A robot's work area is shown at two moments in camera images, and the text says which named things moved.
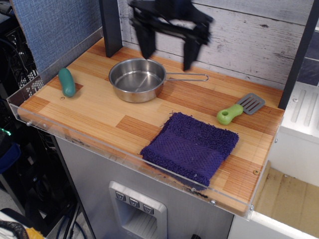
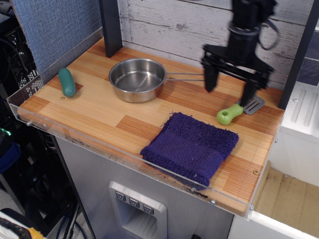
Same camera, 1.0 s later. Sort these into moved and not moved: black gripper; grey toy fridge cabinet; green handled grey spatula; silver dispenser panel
Moved: black gripper
Not moved: grey toy fridge cabinet; green handled grey spatula; silver dispenser panel
